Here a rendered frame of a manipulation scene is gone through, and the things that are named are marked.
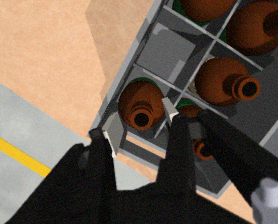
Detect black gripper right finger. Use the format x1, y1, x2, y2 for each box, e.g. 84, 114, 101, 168
142, 97, 278, 224

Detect grey rectangular tray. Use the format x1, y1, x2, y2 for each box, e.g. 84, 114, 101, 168
263, 128, 278, 157

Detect grey divided crate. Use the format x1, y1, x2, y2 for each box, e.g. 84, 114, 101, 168
88, 0, 278, 199

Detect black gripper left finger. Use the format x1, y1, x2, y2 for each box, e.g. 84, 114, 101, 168
4, 111, 124, 224

